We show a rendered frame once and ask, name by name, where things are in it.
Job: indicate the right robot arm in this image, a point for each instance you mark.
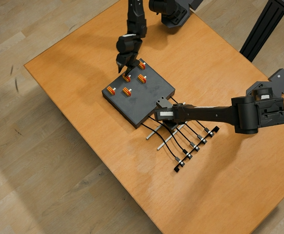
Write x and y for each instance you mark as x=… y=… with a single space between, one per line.
x=136 y=26

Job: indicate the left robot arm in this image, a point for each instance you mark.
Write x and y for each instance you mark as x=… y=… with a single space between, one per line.
x=247 y=113

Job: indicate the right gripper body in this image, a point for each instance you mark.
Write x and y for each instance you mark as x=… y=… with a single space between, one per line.
x=133 y=65

